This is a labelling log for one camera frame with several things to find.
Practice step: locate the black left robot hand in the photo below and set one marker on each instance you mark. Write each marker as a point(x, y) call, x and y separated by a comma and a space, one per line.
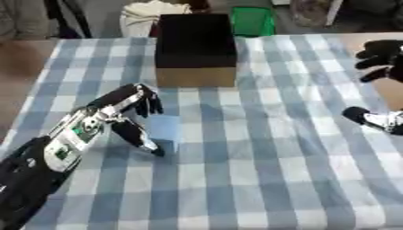
point(128, 99)

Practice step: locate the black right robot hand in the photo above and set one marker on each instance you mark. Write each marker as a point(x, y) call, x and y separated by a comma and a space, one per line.
point(379, 61)

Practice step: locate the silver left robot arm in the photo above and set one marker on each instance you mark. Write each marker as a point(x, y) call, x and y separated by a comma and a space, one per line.
point(57, 151)

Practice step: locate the tan cardboard box black inside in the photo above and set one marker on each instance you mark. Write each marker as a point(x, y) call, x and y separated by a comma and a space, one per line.
point(195, 48)

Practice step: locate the light blue block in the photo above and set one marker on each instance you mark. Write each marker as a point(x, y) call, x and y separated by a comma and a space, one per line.
point(164, 131)

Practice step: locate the white cloth bag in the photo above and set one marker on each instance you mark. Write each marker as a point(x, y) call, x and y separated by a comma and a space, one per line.
point(149, 18)

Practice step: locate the black tripod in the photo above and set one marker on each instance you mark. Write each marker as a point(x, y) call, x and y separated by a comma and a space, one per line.
point(65, 18)

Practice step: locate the green plastic crate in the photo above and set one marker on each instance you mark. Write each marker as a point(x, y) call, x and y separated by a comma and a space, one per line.
point(253, 21)

